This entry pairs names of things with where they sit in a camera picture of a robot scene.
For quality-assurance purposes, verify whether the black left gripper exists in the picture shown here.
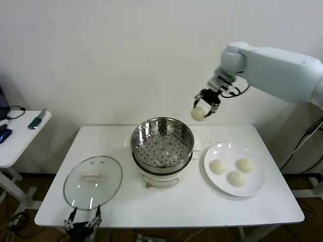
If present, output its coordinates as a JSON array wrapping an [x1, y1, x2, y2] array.
[[64, 205, 102, 242]]

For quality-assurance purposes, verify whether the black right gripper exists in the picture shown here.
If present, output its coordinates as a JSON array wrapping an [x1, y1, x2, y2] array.
[[193, 88, 223, 118]]

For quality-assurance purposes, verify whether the white steamed baozi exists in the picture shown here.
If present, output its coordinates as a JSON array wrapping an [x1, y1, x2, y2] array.
[[236, 158, 254, 174], [190, 106, 208, 122], [210, 159, 227, 175], [228, 170, 246, 188]]

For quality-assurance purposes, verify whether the glass lid with cream handle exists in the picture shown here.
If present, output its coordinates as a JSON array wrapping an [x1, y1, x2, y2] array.
[[63, 155, 124, 211]]

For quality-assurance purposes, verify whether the stainless steel steamer basket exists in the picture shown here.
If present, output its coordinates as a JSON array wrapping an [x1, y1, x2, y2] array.
[[124, 117, 202, 174]]

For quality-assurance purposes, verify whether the white round plate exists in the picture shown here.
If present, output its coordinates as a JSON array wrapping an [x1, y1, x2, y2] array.
[[203, 143, 266, 198]]

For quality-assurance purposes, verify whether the white power strip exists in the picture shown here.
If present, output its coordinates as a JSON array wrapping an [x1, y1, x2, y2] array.
[[135, 233, 165, 242]]

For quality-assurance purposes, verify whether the white side table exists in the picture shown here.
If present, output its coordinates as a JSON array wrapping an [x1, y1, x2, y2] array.
[[0, 110, 53, 215]]

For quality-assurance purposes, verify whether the blue computer mouse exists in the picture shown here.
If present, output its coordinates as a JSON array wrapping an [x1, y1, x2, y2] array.
[[0, 128, 13, 145]]

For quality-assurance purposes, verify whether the dark laptop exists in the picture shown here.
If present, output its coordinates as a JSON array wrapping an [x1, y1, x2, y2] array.
[[0, 84, 11, 121]]

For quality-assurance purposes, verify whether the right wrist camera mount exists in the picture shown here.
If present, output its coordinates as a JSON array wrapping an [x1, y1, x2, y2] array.
[[207, 68, 240, 93]]

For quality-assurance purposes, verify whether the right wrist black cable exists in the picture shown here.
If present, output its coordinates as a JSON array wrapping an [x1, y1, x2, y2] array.
[[222, 84, 251, 98]]

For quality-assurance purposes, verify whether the floor cable bundle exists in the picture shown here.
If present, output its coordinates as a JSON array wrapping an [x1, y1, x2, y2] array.
[[7, 211, 33, 239]]

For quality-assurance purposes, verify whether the white power cable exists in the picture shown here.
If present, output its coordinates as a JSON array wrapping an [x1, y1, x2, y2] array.
[[278, 126, 323, 169]]

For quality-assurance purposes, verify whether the green handled knife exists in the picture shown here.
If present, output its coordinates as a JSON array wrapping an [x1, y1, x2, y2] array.
[[27, 107, 48, 131]]

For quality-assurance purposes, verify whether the black power adapter with cable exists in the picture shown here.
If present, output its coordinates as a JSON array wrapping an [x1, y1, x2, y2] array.
[[279, 120, 323, 174]]

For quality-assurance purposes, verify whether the thin black looped cable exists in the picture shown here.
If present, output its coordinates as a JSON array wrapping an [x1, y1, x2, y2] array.
[[6, 105, 27, 120]]

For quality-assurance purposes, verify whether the white table base frame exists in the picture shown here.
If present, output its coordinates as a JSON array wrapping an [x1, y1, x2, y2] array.
[[292, 176, 323, 200]]

